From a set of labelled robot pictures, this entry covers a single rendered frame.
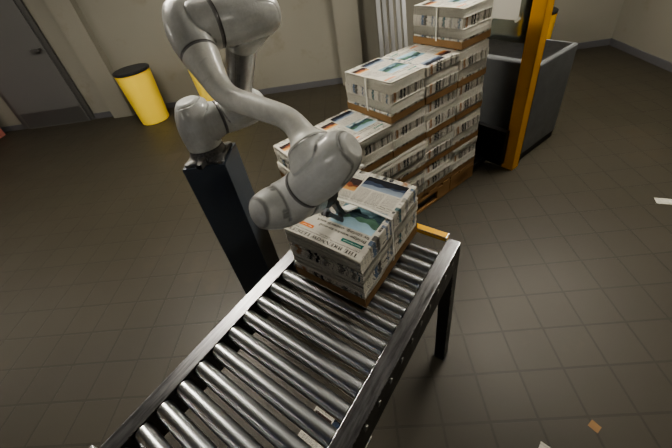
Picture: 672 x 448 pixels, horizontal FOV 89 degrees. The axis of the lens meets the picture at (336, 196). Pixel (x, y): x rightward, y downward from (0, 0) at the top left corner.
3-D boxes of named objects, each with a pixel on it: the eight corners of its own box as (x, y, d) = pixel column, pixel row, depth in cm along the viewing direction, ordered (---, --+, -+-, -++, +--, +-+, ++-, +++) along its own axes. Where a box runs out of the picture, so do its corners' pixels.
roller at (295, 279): (280, 283, 126) (289, 274, 129) (395, 345, 102) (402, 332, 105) (277, 274, 123) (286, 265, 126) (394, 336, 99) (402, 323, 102)
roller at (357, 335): (278, 286, 125) (274, 277, 122) (392, 349, 101) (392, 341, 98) (268, 296, 122) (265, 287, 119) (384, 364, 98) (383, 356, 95)
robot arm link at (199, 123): (183, 145, 158) (162, 100, 145) (221, 130, 165) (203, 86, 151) (192, 158, 147) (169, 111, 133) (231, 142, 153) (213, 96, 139)
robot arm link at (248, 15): (211, 109, 161) (254, 94, 168) (227, 139, 160) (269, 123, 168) (194, -21, 89) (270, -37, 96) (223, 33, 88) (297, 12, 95)
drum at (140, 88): (177, 110, 491) (154, 60, 448) (164, 124, 456) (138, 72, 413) (148, 114, 495) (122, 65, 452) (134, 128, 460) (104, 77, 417)
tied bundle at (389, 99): (347, 109, 216) (342, 72, 202) (380, 92, 229) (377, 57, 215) (391, 125, 191) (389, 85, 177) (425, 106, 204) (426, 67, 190)
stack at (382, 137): (300, 244, 245) (270, 144, 194) (412, 173, 293) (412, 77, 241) (333, 276, 219) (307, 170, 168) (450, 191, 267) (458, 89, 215)
